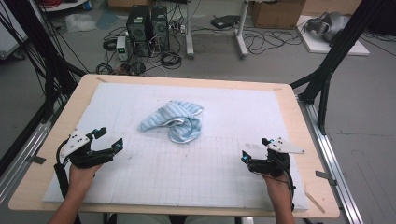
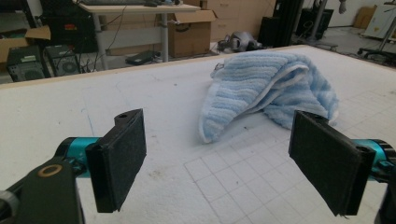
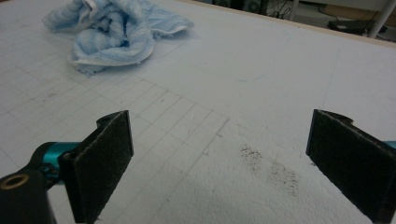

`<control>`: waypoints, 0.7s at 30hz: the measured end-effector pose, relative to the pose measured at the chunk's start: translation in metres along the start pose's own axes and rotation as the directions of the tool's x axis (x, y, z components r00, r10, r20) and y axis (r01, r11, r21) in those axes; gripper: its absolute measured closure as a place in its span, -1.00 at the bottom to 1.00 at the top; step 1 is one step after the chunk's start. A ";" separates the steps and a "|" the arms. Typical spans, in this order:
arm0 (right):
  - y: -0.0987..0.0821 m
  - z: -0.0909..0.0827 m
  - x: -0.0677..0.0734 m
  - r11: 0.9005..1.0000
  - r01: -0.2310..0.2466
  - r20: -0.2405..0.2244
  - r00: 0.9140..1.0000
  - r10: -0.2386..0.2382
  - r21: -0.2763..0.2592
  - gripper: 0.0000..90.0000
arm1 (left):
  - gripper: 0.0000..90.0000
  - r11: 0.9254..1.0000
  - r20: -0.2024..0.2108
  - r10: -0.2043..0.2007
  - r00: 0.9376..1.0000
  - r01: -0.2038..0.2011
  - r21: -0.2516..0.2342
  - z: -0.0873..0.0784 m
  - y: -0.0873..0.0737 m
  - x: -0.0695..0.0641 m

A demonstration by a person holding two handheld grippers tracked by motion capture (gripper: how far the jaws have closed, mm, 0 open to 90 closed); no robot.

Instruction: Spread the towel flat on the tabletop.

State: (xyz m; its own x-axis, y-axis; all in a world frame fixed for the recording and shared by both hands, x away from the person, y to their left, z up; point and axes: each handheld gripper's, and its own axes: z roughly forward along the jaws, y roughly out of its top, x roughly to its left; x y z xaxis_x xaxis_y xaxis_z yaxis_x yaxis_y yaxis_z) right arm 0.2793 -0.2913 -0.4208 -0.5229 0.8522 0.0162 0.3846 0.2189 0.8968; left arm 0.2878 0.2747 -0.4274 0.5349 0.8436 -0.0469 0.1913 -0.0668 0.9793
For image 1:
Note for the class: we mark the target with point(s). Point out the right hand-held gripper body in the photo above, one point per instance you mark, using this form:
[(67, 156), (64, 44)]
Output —
[(283, 146)]

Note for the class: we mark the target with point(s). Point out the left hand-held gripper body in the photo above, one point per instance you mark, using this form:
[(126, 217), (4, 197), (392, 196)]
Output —
[(76, 141)]

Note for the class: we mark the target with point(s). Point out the blue striped towel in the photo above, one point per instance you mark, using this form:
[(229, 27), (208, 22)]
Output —
[(179, 119)]

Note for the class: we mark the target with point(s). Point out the person's left hand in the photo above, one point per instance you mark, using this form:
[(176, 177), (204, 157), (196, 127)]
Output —
[(81, 179)]

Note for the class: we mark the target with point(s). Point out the person's right hand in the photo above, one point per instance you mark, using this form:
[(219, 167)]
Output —
[(275, 185)]

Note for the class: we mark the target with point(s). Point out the black tape piece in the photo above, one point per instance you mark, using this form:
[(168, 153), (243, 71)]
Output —
[(36, 159)]

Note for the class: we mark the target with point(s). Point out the grey tape piece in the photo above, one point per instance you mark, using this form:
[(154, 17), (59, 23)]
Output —
[(325, 176)]

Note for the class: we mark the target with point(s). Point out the white foam mat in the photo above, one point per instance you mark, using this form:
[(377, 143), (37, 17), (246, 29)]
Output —
[(186, 174)]

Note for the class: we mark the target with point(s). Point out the thin wooden stick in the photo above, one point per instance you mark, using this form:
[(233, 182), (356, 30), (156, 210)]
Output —
[(314, 201)]

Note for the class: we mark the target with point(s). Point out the person's grey trousers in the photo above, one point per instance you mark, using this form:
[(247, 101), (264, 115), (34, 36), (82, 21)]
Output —
[(146, 219)]

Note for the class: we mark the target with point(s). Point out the white power supply unit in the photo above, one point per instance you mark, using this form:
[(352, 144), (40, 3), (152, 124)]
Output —
[(121, 48)]

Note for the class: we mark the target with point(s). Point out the white floor board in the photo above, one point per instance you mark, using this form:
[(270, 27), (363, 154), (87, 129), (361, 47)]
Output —
[(317, 46)]

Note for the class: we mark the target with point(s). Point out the large black computer tower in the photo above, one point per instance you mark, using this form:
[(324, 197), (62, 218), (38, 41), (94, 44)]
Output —
[(138, 31)]

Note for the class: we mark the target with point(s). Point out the white desk leg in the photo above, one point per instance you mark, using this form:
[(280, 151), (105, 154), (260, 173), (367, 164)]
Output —
[(241, 34), (189, 31)]

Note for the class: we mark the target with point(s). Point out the clear plastic bag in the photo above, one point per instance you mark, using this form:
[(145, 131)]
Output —
[(79, 22)]

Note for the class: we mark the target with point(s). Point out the slim black computer tower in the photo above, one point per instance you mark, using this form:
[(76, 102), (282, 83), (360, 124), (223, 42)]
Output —
[(160, 29)]

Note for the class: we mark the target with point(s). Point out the brown cardboard box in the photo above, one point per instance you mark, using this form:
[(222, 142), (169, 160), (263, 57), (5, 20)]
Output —
[(277, 14)]

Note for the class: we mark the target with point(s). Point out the black flat device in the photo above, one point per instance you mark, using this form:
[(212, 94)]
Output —
[(224, 21)]

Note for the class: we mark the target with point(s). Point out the grey headset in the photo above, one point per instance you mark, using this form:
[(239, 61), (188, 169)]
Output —
[(330, 26)]

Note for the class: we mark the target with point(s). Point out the aluminium rail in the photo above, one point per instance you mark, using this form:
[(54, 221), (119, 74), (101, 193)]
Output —
[(21, 161), (330, 158)]

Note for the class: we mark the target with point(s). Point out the black metal frame stand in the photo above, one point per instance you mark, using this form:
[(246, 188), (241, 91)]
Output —
[(49, 62), (333, 53)]

